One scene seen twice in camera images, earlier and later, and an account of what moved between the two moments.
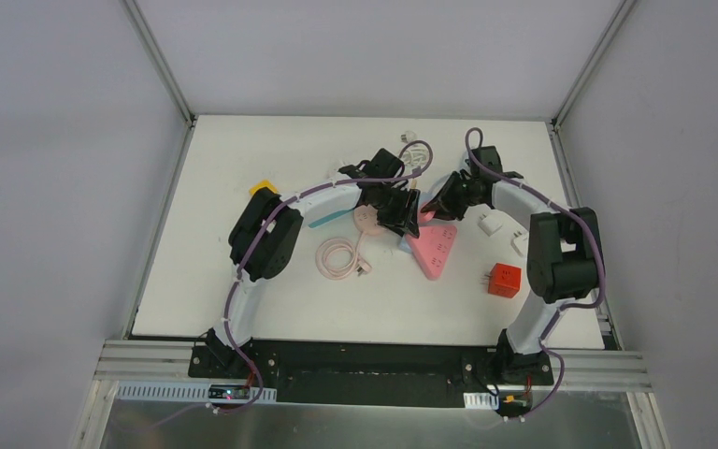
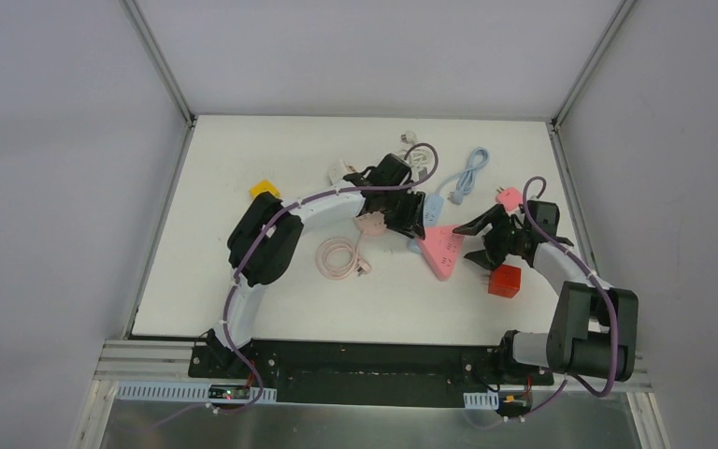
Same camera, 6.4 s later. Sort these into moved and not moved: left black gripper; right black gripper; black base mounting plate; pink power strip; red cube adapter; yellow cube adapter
Moved: right black gripper; pink power strip
Not moved: left black gripper; yellow cube adapter; black base mounting plate; red cube adapter
